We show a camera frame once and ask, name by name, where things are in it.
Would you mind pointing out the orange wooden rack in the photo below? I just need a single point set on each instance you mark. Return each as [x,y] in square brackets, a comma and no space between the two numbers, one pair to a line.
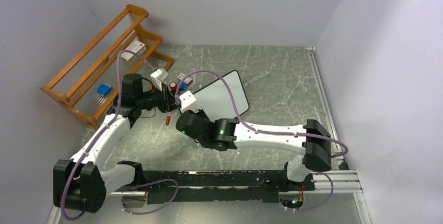
[74,86]

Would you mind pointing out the white red box on rack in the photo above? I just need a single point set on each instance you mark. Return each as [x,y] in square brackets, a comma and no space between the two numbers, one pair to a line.
[137,47]

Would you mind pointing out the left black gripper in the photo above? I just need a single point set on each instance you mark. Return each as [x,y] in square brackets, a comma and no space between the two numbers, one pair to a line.
[166,99]

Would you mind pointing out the black framed whiteboard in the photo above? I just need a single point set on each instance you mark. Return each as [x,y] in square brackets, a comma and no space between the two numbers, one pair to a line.
[225,97]

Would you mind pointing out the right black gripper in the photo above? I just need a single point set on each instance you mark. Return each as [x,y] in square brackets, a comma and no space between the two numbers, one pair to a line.
[200,113]

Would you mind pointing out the blue small block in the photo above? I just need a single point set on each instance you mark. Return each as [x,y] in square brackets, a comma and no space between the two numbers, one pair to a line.
[182,86]

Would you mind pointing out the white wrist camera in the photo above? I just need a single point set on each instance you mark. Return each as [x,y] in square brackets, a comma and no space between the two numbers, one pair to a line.
[188,102]
[157,77]

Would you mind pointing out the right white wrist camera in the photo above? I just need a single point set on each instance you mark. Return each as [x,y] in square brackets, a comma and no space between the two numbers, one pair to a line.
[188,102]

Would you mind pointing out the aluminium rail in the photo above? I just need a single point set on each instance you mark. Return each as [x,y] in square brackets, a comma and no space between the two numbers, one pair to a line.
[339,180]

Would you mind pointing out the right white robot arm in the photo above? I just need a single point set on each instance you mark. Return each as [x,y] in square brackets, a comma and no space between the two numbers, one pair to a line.
[309,142]

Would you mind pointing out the red white small box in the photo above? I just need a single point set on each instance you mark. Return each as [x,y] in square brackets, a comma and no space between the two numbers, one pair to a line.
[187,80]

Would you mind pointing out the black base frame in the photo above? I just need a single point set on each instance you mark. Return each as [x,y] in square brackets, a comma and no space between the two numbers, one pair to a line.
[208,186]

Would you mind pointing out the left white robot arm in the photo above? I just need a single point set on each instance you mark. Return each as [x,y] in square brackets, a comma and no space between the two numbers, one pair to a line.
[80,183]

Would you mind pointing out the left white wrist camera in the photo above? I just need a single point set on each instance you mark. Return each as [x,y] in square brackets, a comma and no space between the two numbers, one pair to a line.
[157,77]

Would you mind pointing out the blue block on rack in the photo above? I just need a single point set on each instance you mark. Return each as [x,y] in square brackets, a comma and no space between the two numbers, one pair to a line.
[104,89]

